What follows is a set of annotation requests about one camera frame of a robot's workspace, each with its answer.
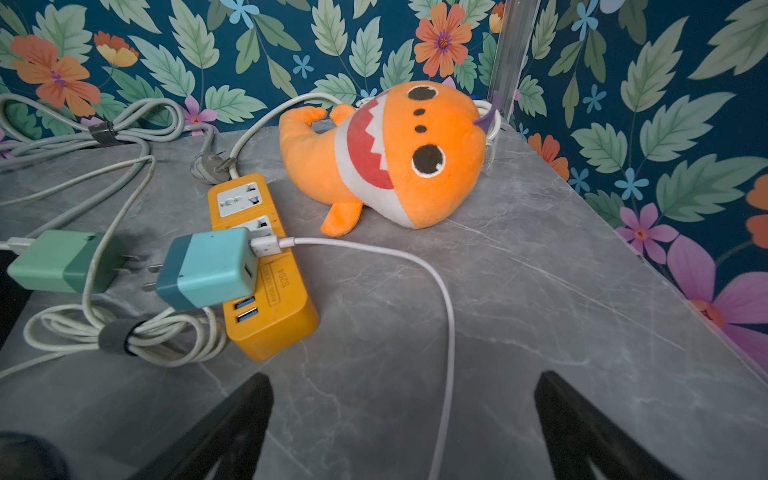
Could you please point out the green USB charger adapter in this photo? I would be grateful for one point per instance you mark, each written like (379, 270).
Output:
(59, 261)

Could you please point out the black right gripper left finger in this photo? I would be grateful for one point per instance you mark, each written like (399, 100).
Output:
(226, 443)

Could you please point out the teal USB charger adapter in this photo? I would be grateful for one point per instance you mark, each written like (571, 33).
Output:
(206, 269)

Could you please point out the orange shark plush toy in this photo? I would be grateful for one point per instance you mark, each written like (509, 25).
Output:
(412, 154)

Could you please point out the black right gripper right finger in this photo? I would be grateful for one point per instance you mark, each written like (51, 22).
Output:
(583, 443)

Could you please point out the orange power strip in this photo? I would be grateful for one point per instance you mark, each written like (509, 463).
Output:
(279, 312)

